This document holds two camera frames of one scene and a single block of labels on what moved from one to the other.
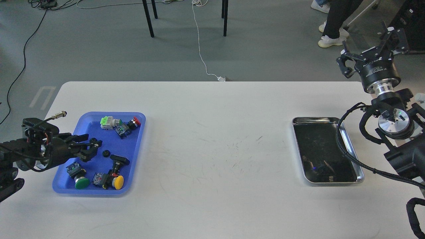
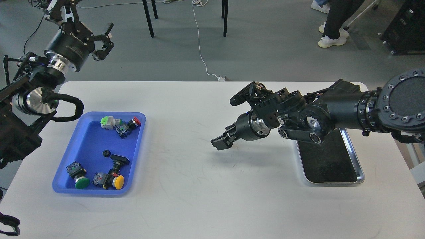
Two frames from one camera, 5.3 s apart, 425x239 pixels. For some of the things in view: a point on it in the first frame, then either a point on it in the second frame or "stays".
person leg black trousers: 338,11 stays
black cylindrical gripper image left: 57,150 to 72,45
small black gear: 106,153 stays
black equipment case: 406,32 stays
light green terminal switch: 108,122 stays
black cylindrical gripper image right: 380,74 to 248,127
